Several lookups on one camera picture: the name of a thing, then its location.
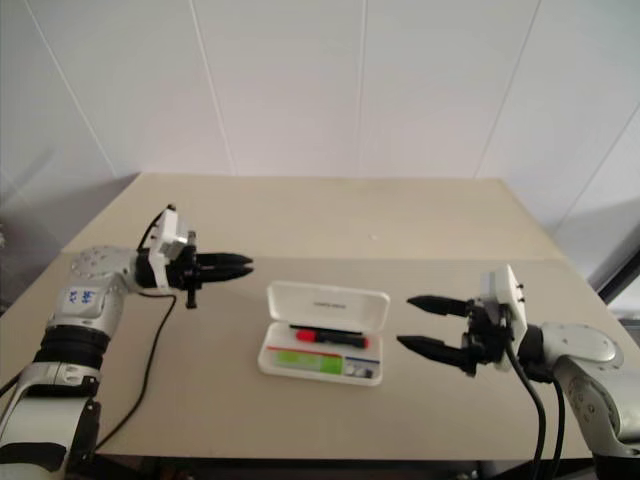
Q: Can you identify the dark table underframe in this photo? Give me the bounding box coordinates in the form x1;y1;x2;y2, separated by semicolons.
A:
94;452;596;480

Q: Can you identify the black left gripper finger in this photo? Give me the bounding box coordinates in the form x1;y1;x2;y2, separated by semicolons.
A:
199;264;257;283
199;252;254;269

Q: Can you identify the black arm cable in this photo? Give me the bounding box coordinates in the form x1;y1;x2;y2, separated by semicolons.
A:
548;375;568;480
502;339;547;480
94;202;179;451

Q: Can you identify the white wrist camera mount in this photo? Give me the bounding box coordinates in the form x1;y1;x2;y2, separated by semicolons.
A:
479;263;528;374
148;208;197;291

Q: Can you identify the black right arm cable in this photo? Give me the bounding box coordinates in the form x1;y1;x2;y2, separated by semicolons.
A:
502;339;547;480
548;375;568;480

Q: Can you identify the black pen with red cap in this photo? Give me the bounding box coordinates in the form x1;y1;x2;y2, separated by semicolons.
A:
294;327;371;349

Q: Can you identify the dark window frame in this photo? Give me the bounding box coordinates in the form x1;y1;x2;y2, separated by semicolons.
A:
594;99;640;312

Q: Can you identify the green highlighter marker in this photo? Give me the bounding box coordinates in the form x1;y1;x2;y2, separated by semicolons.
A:
273;350;346;375

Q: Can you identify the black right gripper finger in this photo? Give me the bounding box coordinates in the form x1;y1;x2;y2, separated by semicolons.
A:
395;334;472;373
405;294;472;318

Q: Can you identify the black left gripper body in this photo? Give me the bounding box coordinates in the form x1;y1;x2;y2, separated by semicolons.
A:
167;244;209;310

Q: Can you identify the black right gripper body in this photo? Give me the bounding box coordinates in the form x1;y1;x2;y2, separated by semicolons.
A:
459;297;517;380

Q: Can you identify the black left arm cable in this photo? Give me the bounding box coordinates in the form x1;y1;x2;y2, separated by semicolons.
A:
94;202;179;451

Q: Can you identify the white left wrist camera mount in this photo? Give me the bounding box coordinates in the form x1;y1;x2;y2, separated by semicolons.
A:
148;208;197;291

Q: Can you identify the white plastic pencil case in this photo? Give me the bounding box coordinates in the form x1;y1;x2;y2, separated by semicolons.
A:
257;280;391;387

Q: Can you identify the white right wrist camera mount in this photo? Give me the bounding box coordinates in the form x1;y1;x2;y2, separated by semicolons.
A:
479;263;528;374

